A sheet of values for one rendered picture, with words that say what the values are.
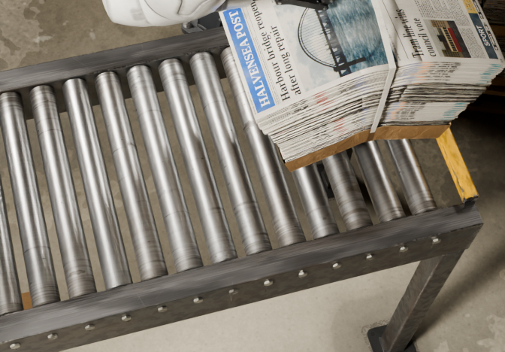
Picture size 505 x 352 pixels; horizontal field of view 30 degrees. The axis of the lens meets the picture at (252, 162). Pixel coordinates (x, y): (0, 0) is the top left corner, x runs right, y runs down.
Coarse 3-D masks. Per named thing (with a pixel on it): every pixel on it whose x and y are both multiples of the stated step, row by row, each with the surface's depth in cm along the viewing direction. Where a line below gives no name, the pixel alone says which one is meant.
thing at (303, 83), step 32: (256, 32) 151; (288, 32) 150; (320, 32) 148; (256, 64) 149; (288, 64) 147; (320, 64) 146; (352, 64) 144; (256, 96) 147; (288, 96) 145; (320, 96) 145; (352, 96) 148; (288, 128) 151; (320, 128) 155; (352, 128) 158; (288, 160) 162
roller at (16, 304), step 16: (0, 176) 177; (0, 192) 175; (0, 208) 173; (0, 224) 171; (0, 240) 169; (0, 256) 168; (0, 272) 166; (16, 272) 168; (0, 288) 165; (16, 288) 166; (0, 304) 164; (16, 304) 164
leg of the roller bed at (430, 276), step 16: (448, 256) 186; (416, 272) 203; (432, 272) 193; (448, 272) 195; (416, 288) 205; (432, 288) 202; (400, 304) 220; (416, 304) 209; (400, 320) 224; (416, 320) 221; (384, 336) 241; (400, 336) 230
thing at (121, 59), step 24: (120, 48) 189; (144, 48) 190; (168, 48) 190; (192, 48) 190; (216, 48) 191; (0, 72) 186; (24, 72) 186; (48, 72) 186; (72, 72) 186; (96, 72) 187; (120, 72) 189; (24, 96) 187; (96, 96) 194
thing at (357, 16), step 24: (336, 0) 150; (360, 0) 150; (384, 0) 150; (360, 24) 148; (360, 48) 146; (384, 48) 146; (408, 48) 146; (384, 72) 145; (408, 72) 146; (384, 120) 159
